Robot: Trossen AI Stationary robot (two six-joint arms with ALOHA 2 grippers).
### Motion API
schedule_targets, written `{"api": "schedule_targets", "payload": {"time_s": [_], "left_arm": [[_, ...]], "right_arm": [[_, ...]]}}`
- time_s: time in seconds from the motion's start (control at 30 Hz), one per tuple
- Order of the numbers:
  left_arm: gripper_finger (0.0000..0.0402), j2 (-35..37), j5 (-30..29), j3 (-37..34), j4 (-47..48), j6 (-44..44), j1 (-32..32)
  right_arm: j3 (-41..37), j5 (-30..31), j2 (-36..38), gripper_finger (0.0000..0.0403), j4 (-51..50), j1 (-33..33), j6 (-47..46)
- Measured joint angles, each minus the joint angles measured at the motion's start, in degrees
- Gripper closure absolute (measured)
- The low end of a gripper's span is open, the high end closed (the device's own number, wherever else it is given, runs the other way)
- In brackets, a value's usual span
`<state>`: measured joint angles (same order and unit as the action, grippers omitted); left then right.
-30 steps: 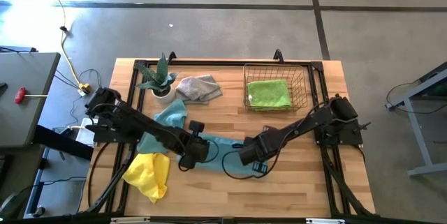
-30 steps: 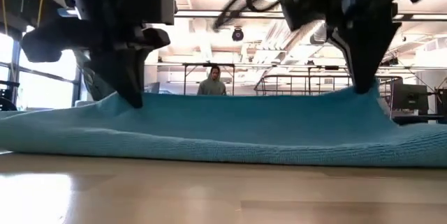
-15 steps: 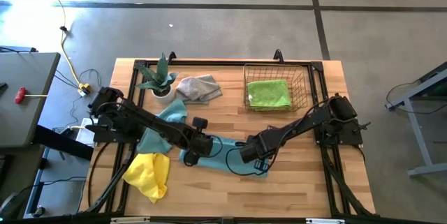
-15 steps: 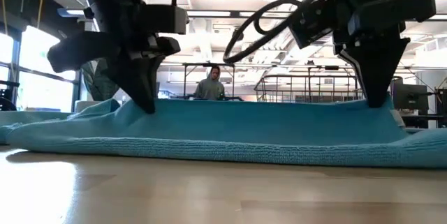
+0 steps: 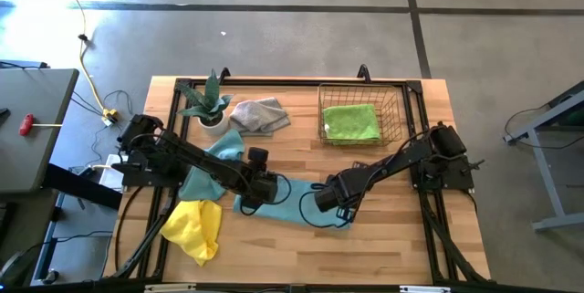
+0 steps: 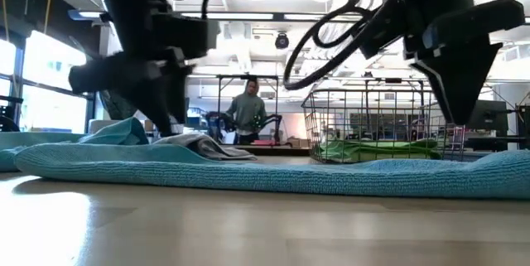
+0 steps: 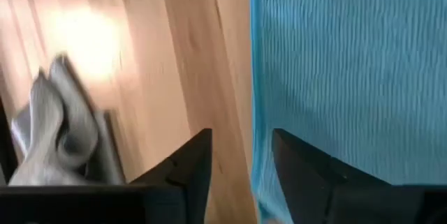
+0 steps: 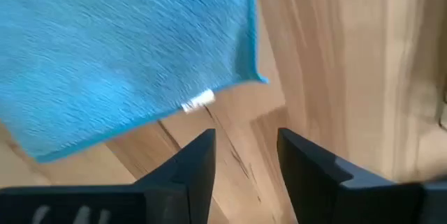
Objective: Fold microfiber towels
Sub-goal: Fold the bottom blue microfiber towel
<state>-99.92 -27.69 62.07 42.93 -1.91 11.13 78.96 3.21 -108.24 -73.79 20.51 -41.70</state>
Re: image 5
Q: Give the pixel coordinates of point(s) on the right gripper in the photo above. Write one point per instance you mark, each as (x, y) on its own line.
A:
(349, 188)

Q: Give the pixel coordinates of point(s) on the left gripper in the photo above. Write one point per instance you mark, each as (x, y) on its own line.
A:
(263, 187)

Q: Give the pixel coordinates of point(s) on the light blue microfiber towel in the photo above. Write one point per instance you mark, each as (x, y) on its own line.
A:
(292, 206)

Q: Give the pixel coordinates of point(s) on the green microfiber towel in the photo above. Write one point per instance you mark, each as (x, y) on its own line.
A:
(351, 124)

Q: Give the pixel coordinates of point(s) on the grey microfiber towel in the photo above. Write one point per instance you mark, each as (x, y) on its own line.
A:
(257, 117)

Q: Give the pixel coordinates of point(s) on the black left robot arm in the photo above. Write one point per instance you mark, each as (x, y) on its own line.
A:
(191, 158)

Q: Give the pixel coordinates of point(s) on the teal microfiber towel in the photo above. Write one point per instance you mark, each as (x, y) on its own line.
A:
(203, 188)

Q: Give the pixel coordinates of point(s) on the yellow microfiber towel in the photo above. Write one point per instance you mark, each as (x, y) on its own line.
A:
(191, 229)

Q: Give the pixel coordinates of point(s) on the potted plant in white pot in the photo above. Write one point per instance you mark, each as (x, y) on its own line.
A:
(210, 110)

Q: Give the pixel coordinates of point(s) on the silver aluminium bar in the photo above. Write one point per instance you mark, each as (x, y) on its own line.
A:
(424, 289)
(169, 288)

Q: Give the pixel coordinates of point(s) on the white box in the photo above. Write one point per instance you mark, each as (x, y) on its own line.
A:
(111, 174)

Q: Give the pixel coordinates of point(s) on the black table beam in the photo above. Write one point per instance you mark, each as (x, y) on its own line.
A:
(82, 185)

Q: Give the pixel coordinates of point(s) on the grey metal desk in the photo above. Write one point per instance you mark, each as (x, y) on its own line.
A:
(543, 160)

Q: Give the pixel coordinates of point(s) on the grey side table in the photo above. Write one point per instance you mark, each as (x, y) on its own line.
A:
(36, 97)

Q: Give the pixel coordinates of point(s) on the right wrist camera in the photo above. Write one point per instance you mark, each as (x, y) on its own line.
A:
(324, 201)

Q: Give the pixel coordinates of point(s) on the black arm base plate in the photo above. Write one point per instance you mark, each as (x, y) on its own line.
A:
(137, 176)
(456, 179)

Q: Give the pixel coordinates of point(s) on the black aluminium table frame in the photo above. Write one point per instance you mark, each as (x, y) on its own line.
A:
(296, 82)

